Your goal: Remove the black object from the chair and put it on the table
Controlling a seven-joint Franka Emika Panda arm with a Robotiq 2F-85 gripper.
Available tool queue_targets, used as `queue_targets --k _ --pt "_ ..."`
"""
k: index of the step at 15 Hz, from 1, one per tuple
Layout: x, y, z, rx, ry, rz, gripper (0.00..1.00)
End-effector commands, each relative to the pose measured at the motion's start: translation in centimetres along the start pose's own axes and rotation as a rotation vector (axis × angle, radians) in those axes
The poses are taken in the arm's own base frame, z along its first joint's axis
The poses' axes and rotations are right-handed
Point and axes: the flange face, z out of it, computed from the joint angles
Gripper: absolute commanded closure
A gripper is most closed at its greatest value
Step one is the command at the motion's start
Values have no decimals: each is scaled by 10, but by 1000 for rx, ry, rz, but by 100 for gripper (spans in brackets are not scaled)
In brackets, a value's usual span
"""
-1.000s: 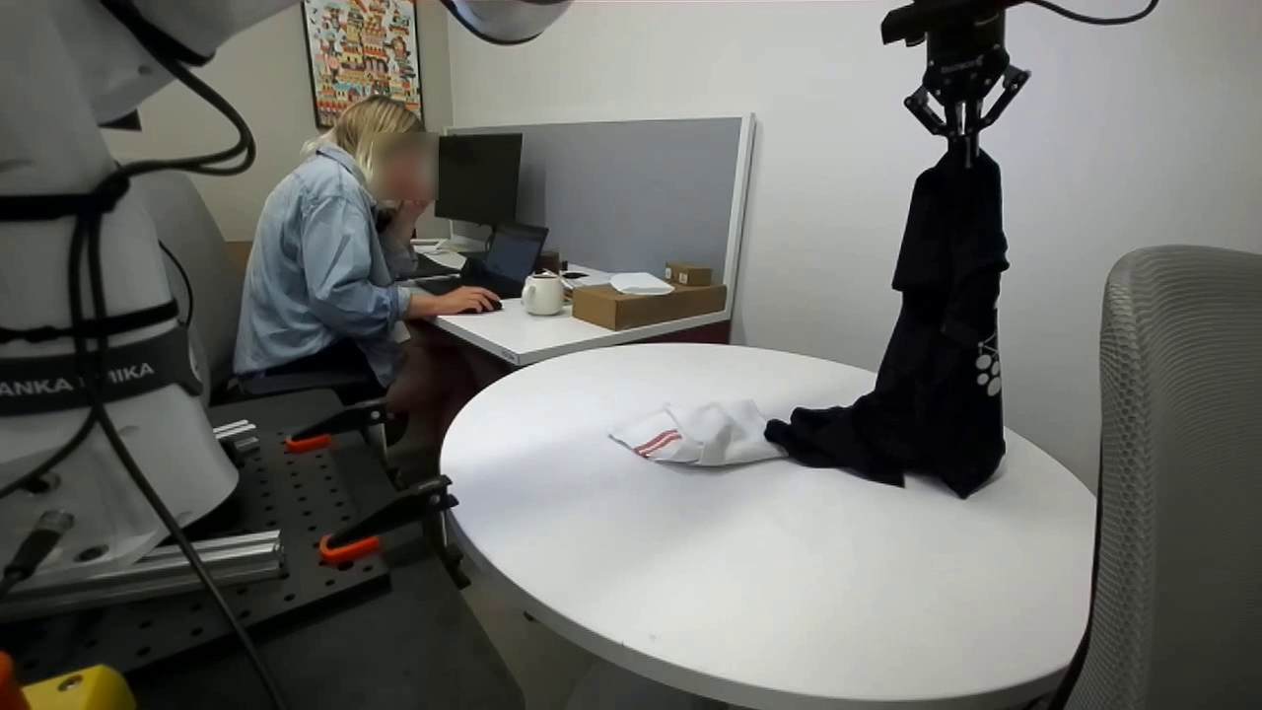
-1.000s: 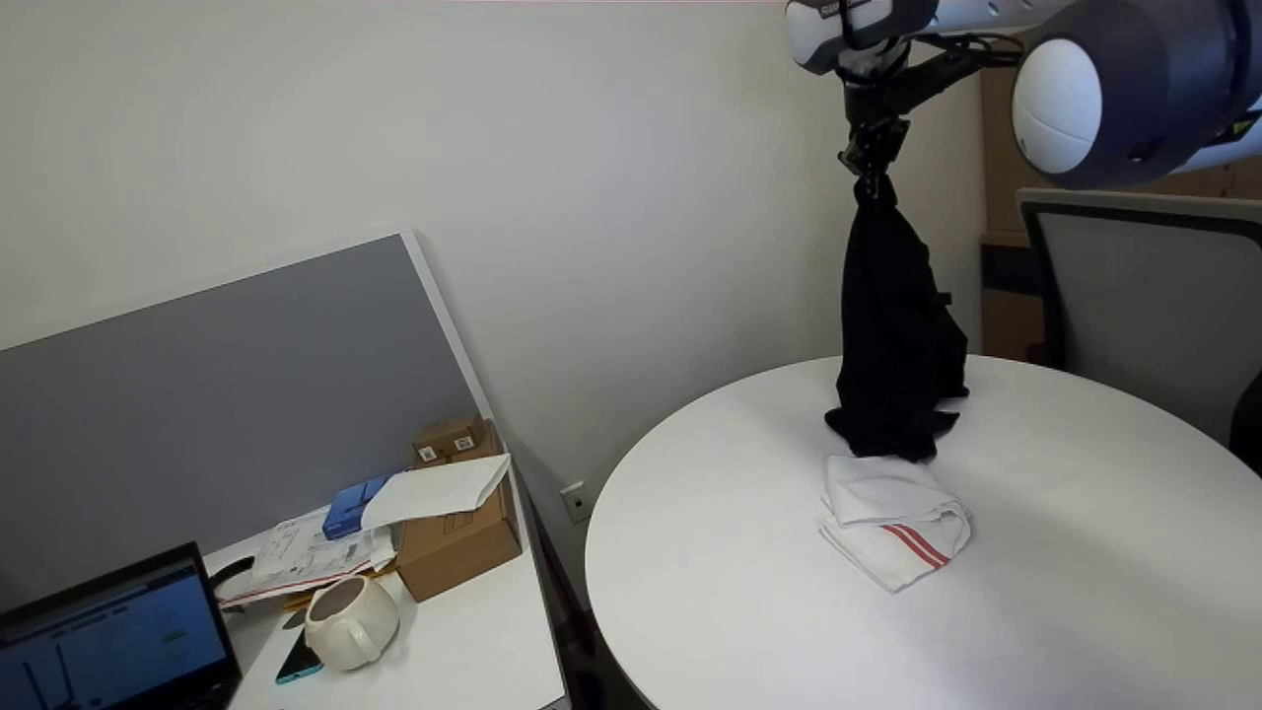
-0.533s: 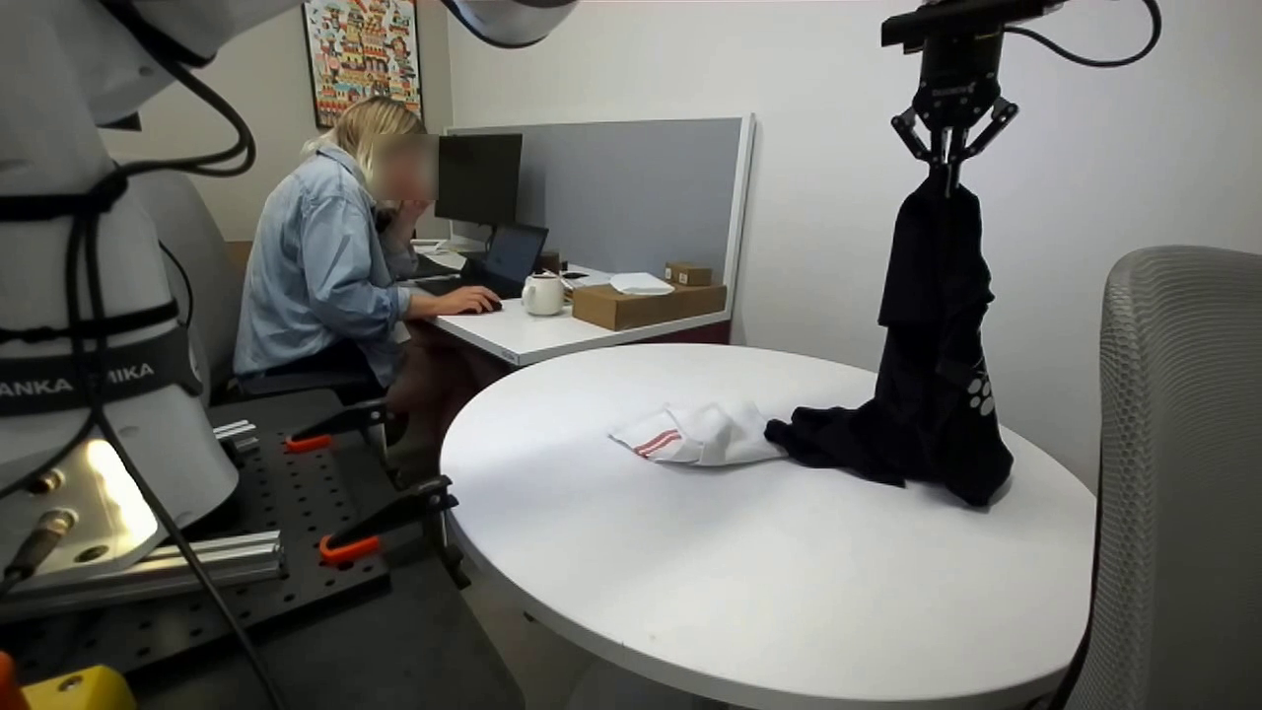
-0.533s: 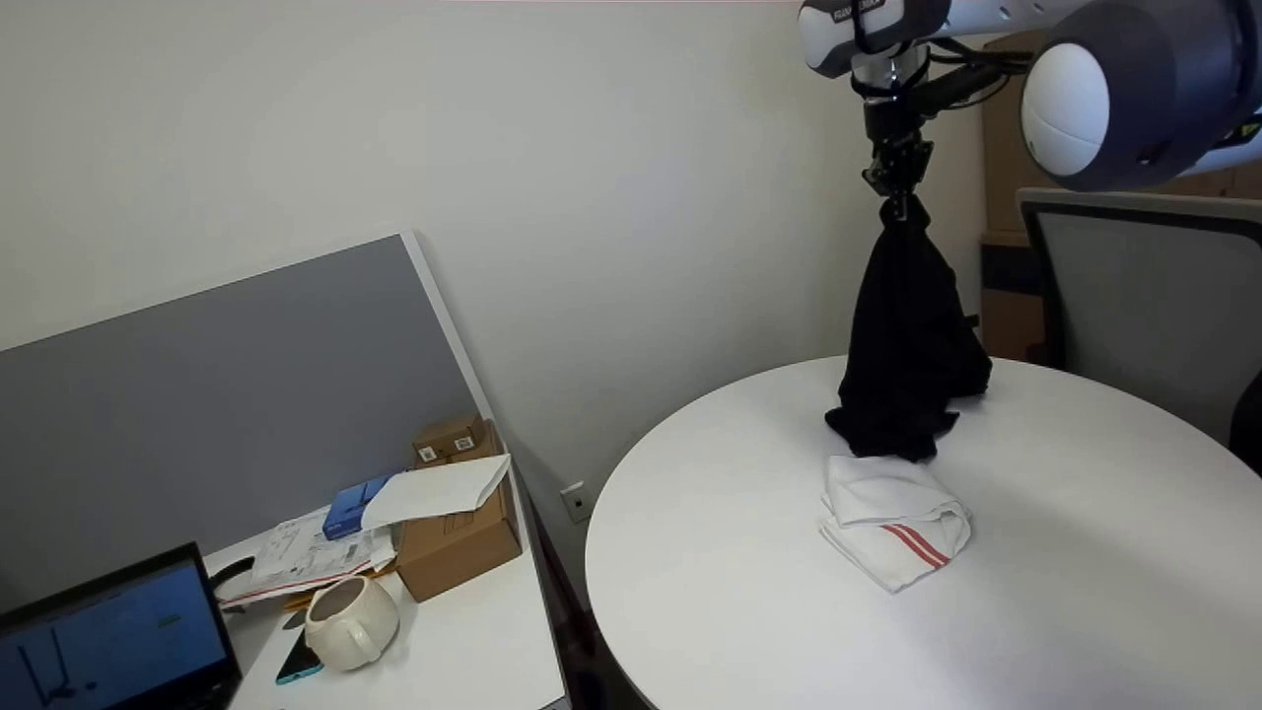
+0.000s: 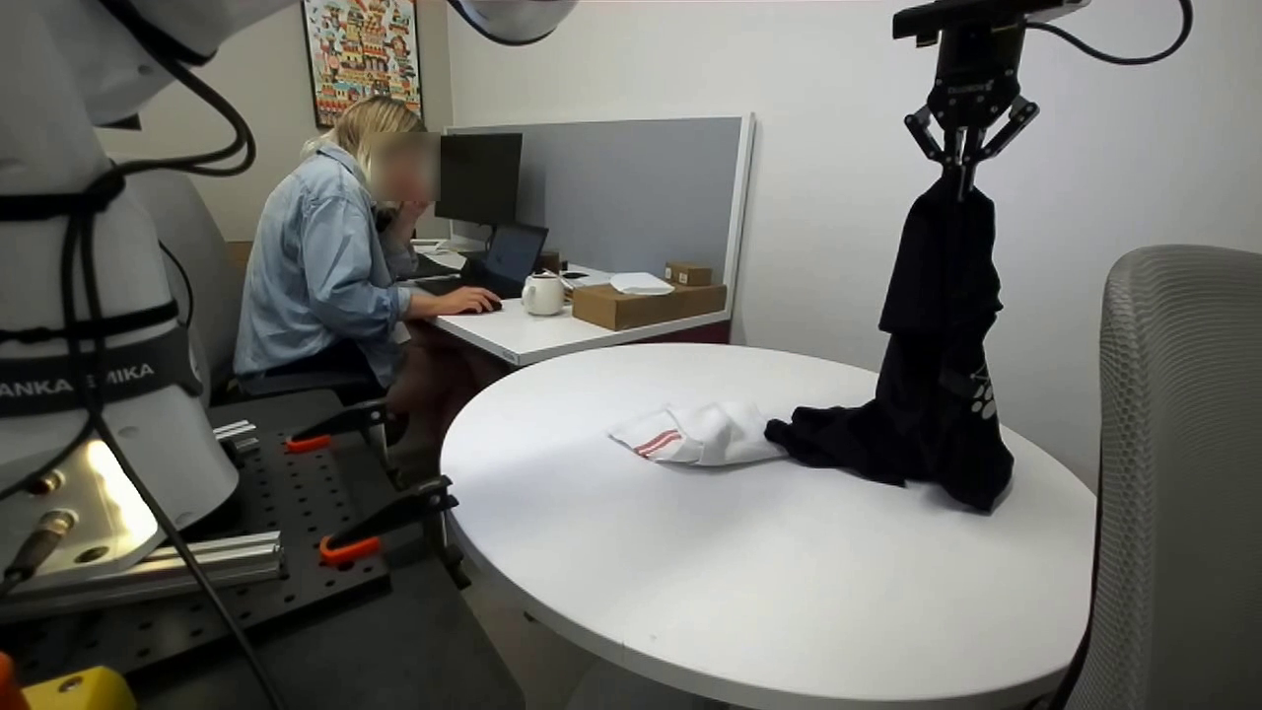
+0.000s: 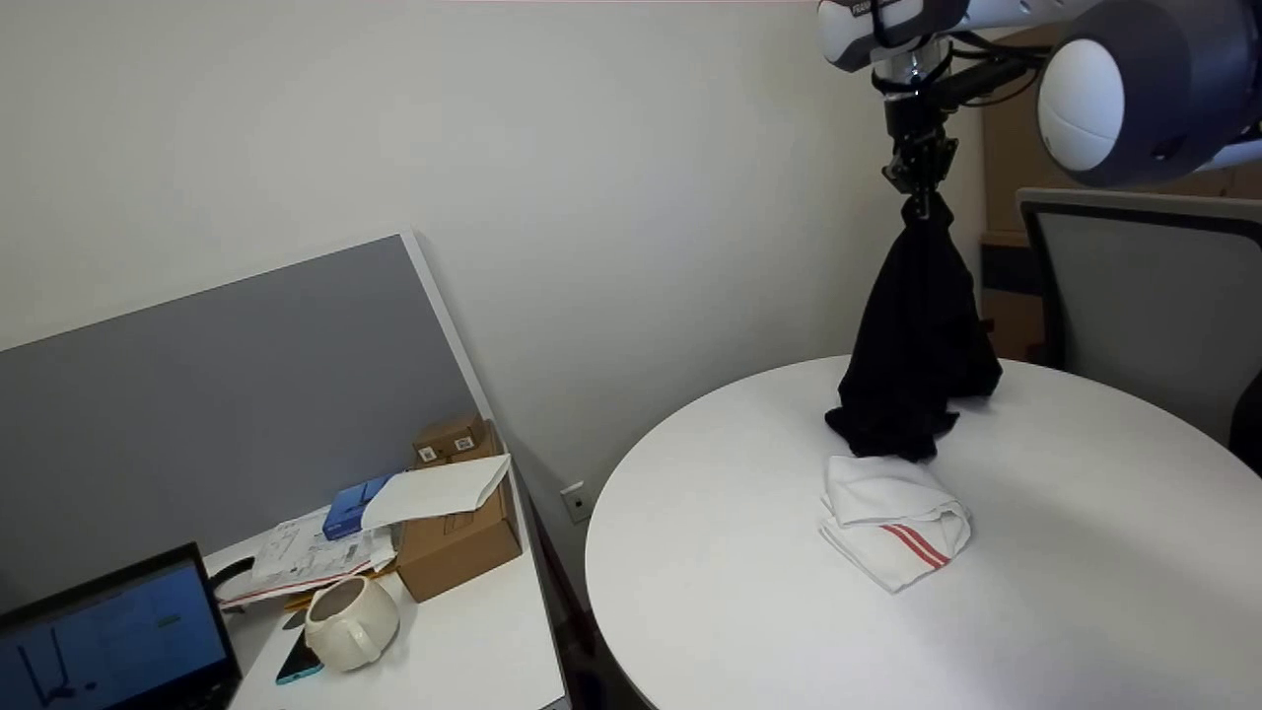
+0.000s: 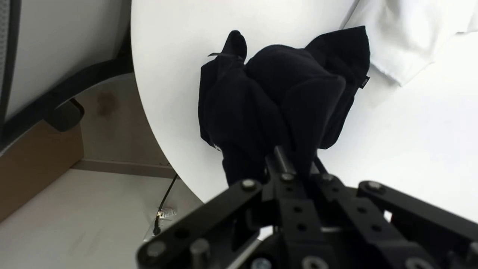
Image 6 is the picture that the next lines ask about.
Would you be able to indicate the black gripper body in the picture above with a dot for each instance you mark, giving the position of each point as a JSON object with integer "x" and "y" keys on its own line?
{"x": 919, "y": 130}

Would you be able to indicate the black cloth garment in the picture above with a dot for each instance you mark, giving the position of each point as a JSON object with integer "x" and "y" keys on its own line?
{"x": 919, "y": 340}

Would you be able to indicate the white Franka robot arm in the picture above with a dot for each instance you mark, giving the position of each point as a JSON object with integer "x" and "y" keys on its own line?
{"x": 1157, "y": 80}

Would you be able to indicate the grey mesh chair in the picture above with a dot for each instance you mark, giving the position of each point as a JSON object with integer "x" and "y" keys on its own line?
{"x": 1143, "y": 300}

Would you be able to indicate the black rounded object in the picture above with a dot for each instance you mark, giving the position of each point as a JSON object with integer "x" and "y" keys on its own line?
{"x": 1246, "y": 426}

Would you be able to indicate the blue object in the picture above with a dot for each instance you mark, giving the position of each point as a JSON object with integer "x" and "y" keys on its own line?
{"x": 347, "y": 507}

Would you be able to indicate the white towel with red stripe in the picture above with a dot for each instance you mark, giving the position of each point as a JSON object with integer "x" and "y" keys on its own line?
{"x": 900, "y": 516}

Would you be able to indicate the small cardboard box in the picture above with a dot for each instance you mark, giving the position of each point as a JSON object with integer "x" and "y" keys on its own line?
{"x": 456, "y": 444}

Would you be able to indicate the white paper pad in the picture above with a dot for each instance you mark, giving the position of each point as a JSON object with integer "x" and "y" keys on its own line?
{"x": 434, "y": 490}

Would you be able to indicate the large cardboard box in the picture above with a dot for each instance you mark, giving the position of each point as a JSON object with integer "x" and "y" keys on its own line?
{"x": 456, "y": 544}

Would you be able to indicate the white office desk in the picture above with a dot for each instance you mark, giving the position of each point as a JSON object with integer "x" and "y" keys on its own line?
{"x": 459, "y": 645}

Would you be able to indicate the white mug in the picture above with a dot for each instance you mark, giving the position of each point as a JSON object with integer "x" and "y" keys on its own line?
{"x": 347, "y": 626}

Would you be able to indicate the stack of printed papers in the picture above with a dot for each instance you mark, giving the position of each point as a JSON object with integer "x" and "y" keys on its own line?
{"x": 290, "y": 553}

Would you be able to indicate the grey partition panel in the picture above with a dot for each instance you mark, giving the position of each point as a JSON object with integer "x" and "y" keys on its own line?
{"x": 197, "y": 395}

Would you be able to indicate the smartphone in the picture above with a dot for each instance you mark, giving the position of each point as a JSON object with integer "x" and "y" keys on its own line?
{"x": 292, "y": 658}

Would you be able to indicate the black laptop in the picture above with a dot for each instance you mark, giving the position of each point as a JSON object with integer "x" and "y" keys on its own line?
{"x": 102, "y": 645}

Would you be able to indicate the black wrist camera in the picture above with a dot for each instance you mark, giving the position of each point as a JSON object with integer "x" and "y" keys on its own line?
{"x": 979, "y": 76}

